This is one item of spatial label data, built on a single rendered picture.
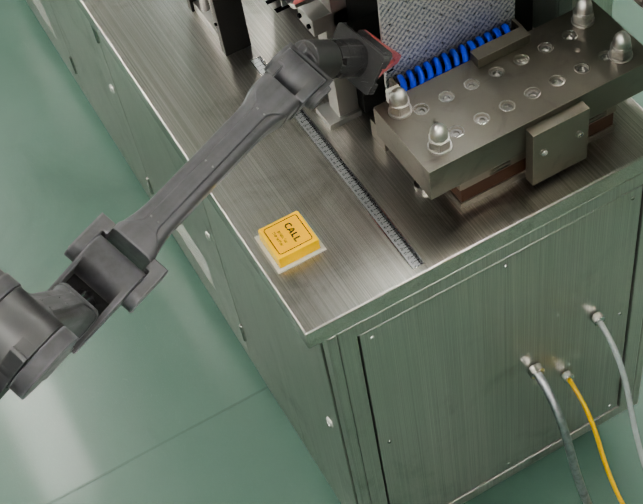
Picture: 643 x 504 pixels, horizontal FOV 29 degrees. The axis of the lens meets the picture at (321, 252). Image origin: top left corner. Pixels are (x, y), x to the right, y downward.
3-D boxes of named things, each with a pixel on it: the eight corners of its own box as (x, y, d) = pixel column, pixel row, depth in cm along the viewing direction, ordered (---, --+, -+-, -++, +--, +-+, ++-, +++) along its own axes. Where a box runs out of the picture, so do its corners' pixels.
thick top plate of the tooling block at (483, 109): (376, 134, 193) (372, 106, 188) (590, 28, 202) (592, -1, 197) (431, 200, 184) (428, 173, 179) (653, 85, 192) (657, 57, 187)
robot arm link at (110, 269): (84, 363, 157) (23, 310, 156) (157, 281, 157) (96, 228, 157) (13, 406, 112) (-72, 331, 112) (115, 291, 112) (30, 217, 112)
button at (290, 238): (259, 239, 193) (257, 229, 191) (299, 219, 194) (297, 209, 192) (280, 269, 188) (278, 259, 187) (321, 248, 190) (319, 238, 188)
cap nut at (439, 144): (422, 144, 183) (420, 122, 179) (443, 133, 184) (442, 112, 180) (435, 159, 181) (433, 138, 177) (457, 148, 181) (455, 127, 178)
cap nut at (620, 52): (603, 53, 189) (604, 31, 186) (623, 43, 190) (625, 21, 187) (618, 67, 187) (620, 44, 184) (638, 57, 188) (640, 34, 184)
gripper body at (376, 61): (375, 95, 183) (341, 98, 178) (331, 58, 188) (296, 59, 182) (393, 57, 180) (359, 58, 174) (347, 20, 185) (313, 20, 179)
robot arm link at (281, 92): (134, 305, 151) (67, 246, 150) (126, 318, 156) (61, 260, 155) (342, 83, 170) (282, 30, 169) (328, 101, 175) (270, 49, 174)
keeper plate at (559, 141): (525, 178, 192) (525, 128, 183) (579, 149, 194) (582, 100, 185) (534, 188, 191) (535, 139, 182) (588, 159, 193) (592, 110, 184)
